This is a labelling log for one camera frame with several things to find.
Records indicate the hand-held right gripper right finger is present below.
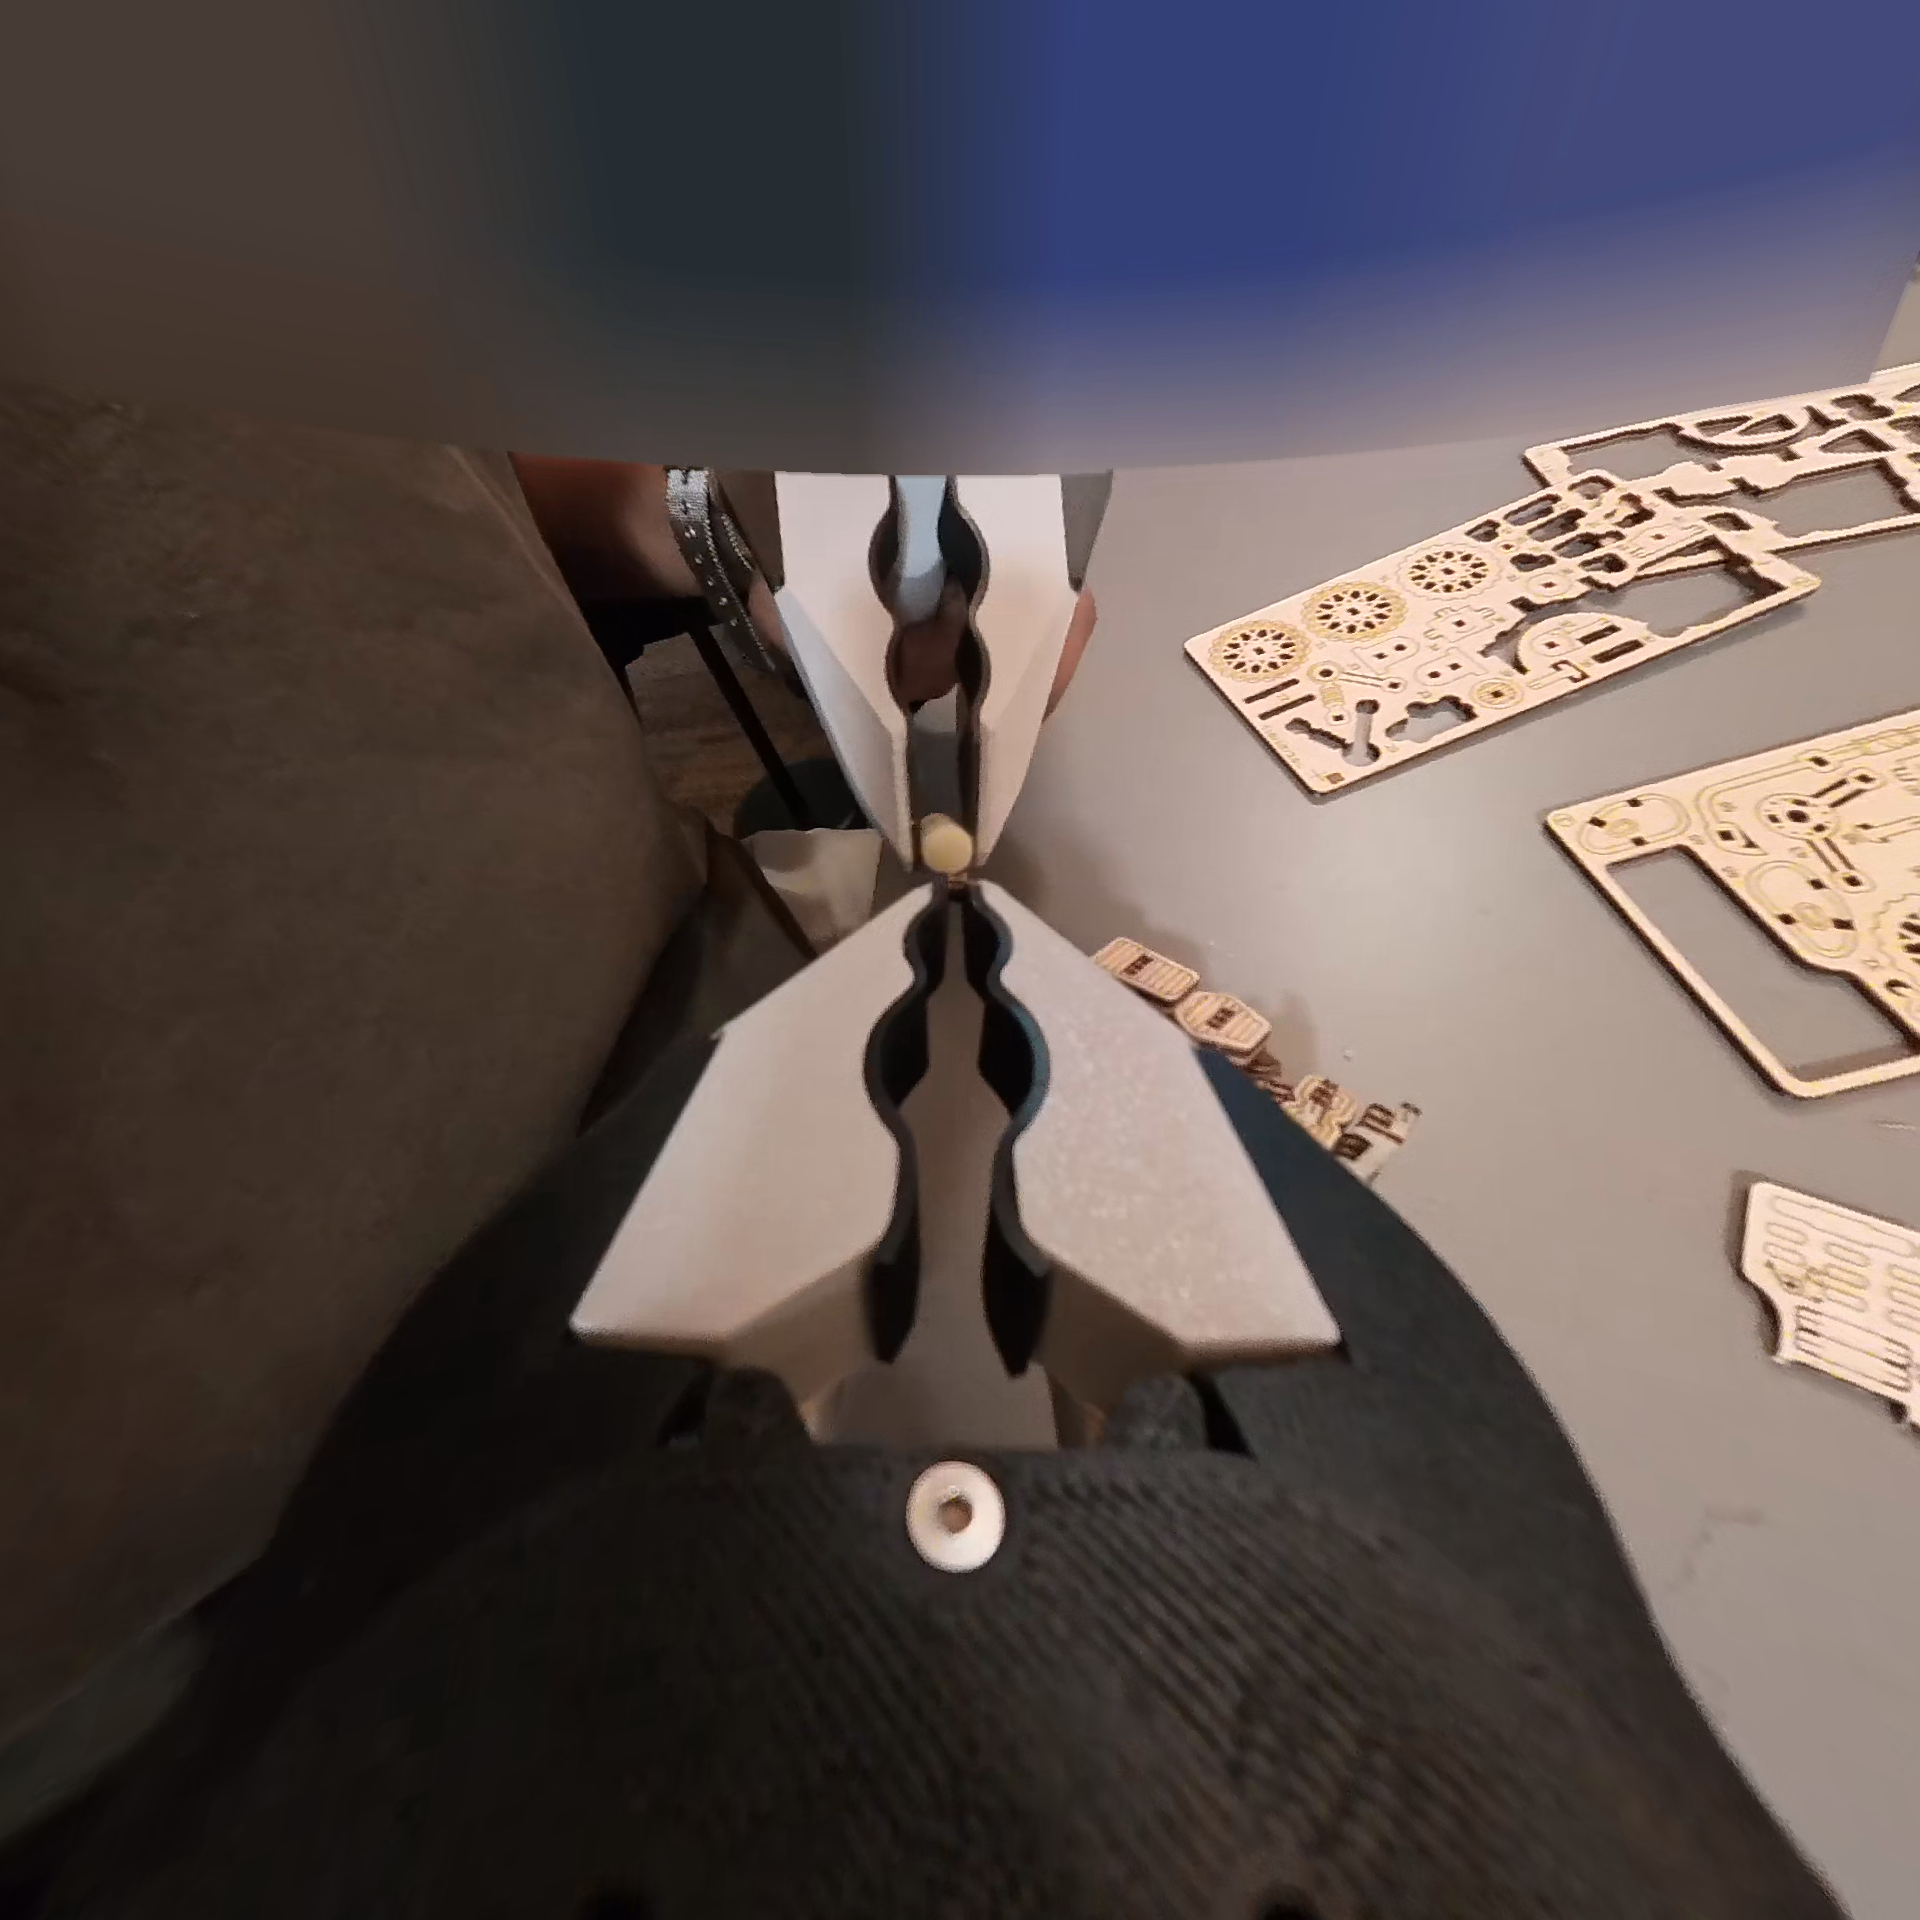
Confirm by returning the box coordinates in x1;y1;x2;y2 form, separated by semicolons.
957;881;1344;1454

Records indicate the small wooden parts sheet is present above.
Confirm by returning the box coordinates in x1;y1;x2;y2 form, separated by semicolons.
1738;1178;1920;1429

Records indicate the wooden sheet with small gears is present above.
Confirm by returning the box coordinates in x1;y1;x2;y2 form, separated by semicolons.
1182;485;1825;797

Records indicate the black chair leg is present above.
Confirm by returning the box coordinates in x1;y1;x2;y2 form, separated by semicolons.
697;595;822;835

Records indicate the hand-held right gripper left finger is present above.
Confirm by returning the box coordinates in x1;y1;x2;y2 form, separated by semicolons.
566;878;957;1434

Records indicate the silver wrist bracelet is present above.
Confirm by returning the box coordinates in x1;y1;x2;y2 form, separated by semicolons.
663;462;784;671

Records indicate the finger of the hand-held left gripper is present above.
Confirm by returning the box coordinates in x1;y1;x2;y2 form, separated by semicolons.
949;468;1117;871
769;468;925;871

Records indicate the wooden sheet with round hole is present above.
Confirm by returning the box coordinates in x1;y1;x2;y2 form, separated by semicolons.
1543;710;1920;1104

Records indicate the dark wooden part assembly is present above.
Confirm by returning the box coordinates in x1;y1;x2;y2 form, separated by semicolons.
1242;1047;1422;1190

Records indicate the white paper bag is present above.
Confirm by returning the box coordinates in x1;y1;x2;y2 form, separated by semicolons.
740;822;882;958

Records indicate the person's left forearm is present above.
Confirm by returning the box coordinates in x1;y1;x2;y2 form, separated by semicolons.
510;452;680;601

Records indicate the emptied wooden frame sheet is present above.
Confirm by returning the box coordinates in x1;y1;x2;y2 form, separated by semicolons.
1524;362;1920;545

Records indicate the person's olive clothing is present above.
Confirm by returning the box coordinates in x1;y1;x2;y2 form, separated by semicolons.
0;379;711;1741

